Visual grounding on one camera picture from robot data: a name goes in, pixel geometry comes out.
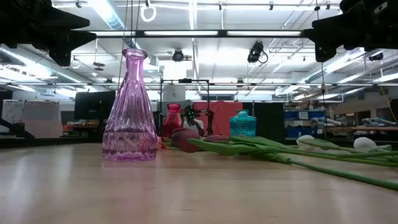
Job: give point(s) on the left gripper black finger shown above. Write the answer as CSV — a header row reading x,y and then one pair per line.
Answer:
x,y
62,20
68,40

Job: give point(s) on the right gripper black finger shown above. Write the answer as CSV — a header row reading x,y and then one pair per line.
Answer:
x,y
342,21
335,39

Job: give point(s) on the pink ribbed glass vase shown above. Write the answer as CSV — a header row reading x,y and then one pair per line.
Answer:
x,y
130,124

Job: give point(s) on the white artificial tulip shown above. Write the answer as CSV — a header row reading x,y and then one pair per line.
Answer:
x,y
306,140
364,143

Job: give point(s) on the red glass vase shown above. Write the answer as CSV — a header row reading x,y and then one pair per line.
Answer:
x,y
172,123

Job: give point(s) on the background black robot arm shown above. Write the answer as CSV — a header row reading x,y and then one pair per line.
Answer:
x,y
199,116

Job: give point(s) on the teal glass vase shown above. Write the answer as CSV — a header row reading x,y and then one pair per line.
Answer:
x,y
242,124

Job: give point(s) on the black monitor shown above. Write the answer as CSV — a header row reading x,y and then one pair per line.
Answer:
x,y
94,105

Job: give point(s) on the white board panel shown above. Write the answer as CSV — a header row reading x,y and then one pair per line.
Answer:
x,y
40,118

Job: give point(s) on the blue storage bins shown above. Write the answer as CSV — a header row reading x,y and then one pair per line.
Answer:
x,y
292,115

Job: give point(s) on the black curtain panel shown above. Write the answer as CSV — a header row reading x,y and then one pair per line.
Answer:
x,y
269,119

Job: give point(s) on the overhead LED light bar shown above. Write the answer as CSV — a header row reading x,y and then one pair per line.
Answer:
x,y
180,33

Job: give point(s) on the black metal stand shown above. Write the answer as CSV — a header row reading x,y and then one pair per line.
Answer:
x,y
185,81

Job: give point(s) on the red panel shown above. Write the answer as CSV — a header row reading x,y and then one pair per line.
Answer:
x,y
224,116

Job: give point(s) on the black overhead camera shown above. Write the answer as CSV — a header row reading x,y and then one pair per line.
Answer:
x,y
256,51

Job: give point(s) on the round black ceiling camera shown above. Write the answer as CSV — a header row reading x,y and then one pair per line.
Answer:
x,y
178,55

